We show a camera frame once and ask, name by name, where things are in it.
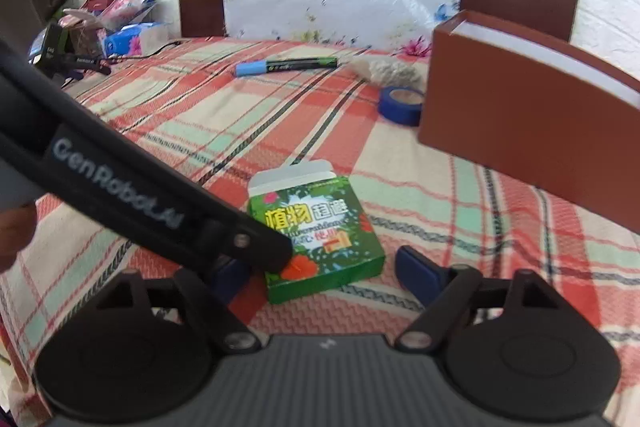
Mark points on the person's left hand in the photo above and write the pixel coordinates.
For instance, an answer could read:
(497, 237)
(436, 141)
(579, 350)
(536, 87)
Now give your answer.
(17, 228)

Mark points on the blue tape roll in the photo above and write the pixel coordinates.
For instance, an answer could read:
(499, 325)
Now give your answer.
(401, 105)

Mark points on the blue tissue pack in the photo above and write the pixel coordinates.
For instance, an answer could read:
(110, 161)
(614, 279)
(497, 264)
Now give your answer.
(136, 40)

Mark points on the brown cardboard storage box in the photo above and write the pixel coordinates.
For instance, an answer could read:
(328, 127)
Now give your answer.
(538, 109)

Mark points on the green plant card box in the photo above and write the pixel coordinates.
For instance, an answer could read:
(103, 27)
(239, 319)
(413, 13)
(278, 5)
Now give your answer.
(333, 241)

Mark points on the cotton swab bundle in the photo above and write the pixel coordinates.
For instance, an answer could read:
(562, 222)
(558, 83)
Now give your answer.
(382, 72)

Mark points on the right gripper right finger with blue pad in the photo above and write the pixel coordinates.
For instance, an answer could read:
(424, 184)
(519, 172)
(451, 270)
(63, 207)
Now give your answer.
(444, 293)

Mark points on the black marker blue cap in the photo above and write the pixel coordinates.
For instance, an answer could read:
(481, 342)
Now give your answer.
(288, 65)

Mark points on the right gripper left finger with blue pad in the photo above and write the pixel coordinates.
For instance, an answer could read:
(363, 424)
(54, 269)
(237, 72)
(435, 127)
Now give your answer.
(205, 306)

